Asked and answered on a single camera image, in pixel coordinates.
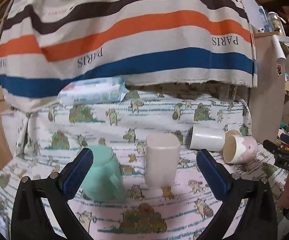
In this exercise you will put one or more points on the striped Paris cloth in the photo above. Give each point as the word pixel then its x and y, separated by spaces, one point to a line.
pixel 47 44

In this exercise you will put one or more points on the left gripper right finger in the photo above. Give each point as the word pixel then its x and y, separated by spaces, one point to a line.
pixel 259 220

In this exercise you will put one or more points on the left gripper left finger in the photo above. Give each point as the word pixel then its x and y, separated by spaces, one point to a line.
pixel 29 218

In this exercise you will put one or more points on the white cylindrical cup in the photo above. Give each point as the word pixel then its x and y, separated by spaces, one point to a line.
pixel 207 138

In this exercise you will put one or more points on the beige speckled cup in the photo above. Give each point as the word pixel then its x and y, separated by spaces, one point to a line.
pixel 162 154

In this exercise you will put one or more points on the wet wipes pack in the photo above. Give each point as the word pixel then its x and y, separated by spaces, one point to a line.
pixel 98 90

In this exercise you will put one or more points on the mint green mug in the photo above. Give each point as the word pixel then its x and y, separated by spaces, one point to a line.
pixel 103 182

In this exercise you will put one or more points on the pink white cartoon mug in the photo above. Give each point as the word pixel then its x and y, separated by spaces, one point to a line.
pixel 239 149

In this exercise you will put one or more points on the bear sticker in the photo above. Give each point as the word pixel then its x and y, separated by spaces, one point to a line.
pixel 279 69

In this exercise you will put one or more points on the person's right hand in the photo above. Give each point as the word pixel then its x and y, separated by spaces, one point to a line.
pixel 284 199

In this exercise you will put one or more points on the white clip lamp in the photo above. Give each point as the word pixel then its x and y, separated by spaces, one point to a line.
pixel 278 51

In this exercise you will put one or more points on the clear plastic bottle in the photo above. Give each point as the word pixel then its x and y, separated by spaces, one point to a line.
pixel 266 24

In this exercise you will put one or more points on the wooden curved shelf panel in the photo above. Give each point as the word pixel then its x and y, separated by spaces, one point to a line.
pixel 269 101

